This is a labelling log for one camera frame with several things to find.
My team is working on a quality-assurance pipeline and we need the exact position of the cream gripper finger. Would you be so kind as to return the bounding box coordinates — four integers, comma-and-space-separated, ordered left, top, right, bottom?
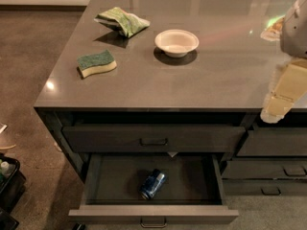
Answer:
260, 58, 307, 124

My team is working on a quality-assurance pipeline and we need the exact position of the blue pepsi can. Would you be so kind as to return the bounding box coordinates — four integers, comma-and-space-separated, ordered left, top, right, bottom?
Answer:
139, 169, 166, 200

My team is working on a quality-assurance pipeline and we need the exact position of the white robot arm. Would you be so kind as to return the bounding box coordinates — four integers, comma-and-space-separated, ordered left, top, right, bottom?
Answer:
260, 0, 307, 124

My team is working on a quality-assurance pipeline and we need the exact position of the top right drawer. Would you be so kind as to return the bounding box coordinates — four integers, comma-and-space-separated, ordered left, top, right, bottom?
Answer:
237, 127, 307, 156

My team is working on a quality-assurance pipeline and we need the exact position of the middle right drawer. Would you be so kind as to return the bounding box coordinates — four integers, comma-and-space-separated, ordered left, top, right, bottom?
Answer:
222, 160, 307, 179

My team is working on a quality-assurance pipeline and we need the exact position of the bottom right drawer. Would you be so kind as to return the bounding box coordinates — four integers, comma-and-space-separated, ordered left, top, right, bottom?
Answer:
224, 180, 307, 196

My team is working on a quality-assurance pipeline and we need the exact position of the open middle drawer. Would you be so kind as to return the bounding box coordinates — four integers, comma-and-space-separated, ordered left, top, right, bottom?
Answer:
69, 153, 239, 228

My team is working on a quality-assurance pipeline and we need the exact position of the grey counter cabinet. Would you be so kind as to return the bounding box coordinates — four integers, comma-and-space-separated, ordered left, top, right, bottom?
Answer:
33, 0, 307, 196

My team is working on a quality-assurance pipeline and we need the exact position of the top left drawer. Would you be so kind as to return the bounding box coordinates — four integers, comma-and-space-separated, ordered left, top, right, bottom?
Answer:
62, 124, 246, 152

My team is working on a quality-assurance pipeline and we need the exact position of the white bowl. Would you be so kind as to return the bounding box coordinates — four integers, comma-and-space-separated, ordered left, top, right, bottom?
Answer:
154, 30, 199, 58

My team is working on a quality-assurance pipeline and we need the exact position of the green yellow sponge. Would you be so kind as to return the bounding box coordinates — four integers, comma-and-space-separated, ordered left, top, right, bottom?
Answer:
77, 50, 117, 78

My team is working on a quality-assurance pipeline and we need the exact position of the black bin with bottles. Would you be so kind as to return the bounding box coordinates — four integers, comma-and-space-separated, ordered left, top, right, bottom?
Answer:
0, 155, 26, 230

